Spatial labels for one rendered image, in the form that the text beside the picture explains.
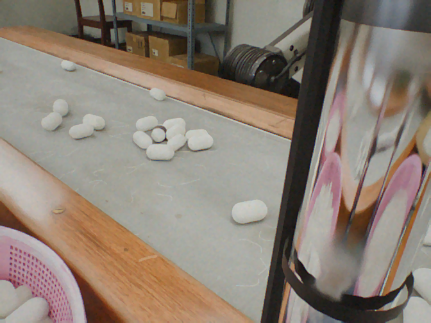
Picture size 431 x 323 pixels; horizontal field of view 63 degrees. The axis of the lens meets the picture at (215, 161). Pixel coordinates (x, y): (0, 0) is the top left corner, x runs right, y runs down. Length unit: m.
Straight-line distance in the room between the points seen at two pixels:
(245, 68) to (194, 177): 0.48
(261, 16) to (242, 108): 2.37
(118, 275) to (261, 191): 0.20
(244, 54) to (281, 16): 1.96
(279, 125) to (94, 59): 0.51
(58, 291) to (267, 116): 0.39
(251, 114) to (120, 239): 0.34
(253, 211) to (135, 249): 0.12
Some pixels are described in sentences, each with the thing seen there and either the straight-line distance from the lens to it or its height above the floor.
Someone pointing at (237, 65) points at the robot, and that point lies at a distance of 0.88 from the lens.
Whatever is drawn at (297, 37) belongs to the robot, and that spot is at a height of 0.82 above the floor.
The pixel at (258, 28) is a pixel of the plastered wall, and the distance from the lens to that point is 2.96.
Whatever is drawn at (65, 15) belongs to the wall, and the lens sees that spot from 5.24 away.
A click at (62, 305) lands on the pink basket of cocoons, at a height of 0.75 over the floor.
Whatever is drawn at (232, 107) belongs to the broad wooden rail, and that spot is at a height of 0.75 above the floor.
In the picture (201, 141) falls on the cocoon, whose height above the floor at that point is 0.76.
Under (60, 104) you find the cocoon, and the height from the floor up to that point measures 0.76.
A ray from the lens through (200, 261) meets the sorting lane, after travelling 0.30.
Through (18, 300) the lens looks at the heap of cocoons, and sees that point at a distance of 0.31.
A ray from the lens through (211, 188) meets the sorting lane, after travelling 0.39.
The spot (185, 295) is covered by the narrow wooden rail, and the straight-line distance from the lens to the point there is 0.25.
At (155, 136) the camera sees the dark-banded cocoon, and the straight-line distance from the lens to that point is 0.48.
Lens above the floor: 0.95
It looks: 29 degrees down
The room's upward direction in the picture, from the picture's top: 3 degrees clockwise
